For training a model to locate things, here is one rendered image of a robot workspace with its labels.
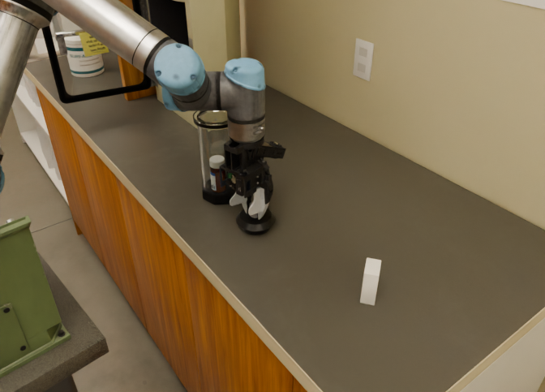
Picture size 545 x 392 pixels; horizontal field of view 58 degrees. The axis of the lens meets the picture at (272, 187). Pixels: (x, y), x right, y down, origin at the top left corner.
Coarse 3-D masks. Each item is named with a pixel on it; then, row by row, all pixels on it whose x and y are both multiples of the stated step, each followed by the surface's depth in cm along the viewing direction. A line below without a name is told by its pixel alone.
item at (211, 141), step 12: (204, 120) 119; (216, 120) 120; (204, 132) 113; (216, 132) 112; (228, 132) 114; (204, 144) 115; (216, 144) 114; (204, 156) 117; (216, 156) 116; (204, 168) 119; (216, 168) 118; (204, 180) 122; (216, 180) 120; (216, 192) 122; (228, 192) 122
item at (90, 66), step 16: (128, 0) 155; (64, 16) 149; (64, 32) 151; (80, 32) 153; (80, 48) 156; (96, 48) 158; (64, 64) 156; (80, 64) 158; (96, 64) 160; (112, 64) 163; (128, 64) 165; (64, 80) 158; (80, 80) 161; (96, 80) 163; (112, 80) 165; (128, 80) 168
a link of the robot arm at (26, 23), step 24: (0, 0) 90; (24, 0) 91; (0, 24) 91; (24, 24) 93; (48, 24) 98; (0, 48) 92; (24, 48) 94; (0, 72) 92; (0, 96) 93; (0, 120) 94; (0, 168) 100; (0, 192) 100
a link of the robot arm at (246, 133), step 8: (264, 120) 98; (232, 128) 97; (240, 128) 96; (248, 128) 96; (256, 128) 97; (264, 128) 99; (232, 136) 98; (240, 136) 97; (248, 136) 97; (256, 136) 97
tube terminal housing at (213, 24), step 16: (192, 0) 134; (208, 0) 137; (224, 0) 140; (192, 16) 137; (208, 16) 140; (224, 16) 142; (192, 32) 139; (208, 32) 142; (224, 32) 145; (208, 48) 144; (224, 48) 147; (240, 48) 167; (208, 64) 147; (224, 64) 150; (160, 96) 174; (176, 112) 167; (192, 112) 157
